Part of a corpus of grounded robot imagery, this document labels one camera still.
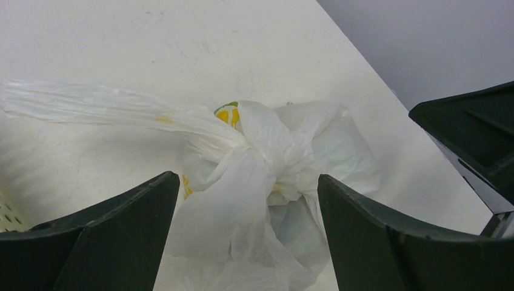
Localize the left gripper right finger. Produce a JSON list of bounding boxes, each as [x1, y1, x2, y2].
[[318, 174, 513, 290]]

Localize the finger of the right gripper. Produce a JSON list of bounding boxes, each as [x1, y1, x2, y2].
[[409, 82, 513, 213]]

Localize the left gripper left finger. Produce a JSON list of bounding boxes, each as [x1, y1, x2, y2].
[[1, 171, 180, 290]]

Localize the white plastic bag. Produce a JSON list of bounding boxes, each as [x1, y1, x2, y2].
[[1, 81, 381, 290]]

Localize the beige perforated plastic basket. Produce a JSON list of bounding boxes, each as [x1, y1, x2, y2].
[[0, 192, 32, 232]]

